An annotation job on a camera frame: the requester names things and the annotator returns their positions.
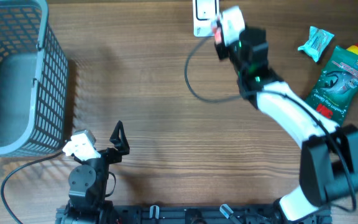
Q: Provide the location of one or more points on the white barcode scanner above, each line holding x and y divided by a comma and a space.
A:
204, 12

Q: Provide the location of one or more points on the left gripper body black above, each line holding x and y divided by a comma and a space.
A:
110, 155

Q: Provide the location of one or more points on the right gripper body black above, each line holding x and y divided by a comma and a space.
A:
224, 51

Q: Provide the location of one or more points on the green 3M glove package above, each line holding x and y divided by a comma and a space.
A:
336, 86

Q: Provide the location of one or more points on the light green wipes packet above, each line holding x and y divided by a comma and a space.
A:
317, 41

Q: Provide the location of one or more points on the grey plastic mesh basket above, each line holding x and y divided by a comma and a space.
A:
33, 81

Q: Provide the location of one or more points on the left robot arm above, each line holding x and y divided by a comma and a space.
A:
88, 181

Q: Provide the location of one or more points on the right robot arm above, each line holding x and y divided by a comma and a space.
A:
329, 152

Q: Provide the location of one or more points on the small red sachet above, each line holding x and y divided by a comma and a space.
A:
216, 28

